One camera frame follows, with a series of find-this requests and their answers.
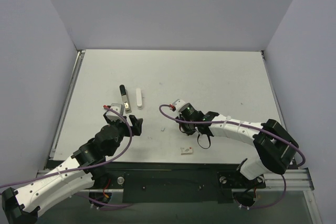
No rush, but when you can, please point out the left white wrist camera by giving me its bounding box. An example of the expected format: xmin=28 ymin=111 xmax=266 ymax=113
xmin=103 ymin=103 xmax=124 ymax=123

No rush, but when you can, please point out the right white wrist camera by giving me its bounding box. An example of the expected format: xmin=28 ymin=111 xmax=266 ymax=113
xmin=170 ymin=99 xmax=188 ymax=113

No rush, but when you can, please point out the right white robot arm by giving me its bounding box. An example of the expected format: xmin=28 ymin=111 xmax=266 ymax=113
xmin=173 ymin=100 xmax=299 ymax=187

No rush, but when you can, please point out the small metal stapler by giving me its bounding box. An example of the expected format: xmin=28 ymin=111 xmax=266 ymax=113
xmin=119 ymin=84 xmax=131 ymax=113

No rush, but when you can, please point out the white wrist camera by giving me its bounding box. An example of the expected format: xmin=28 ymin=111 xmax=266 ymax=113
xmin=103 ymin=103 xmax=124 ymax=123
xmin=170 ymin=99 xmax=188 ymax=113

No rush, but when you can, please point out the white stapler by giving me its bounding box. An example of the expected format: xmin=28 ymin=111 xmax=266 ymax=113
xmin=135 ymin=88 xmax=143 ymax=109

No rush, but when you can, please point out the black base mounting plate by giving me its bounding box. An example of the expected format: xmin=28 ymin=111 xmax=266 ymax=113
xmin=88 ymin=162 xmax=266 ymax=207

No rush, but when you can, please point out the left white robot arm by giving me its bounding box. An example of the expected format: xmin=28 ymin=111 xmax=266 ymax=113
xmin=2 ymin=115 xmax=143 ymax=223

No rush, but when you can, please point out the staple box with red label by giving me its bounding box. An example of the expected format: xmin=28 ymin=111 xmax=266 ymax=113
xmin=180 ymin=146 xmax=194 ymax=155

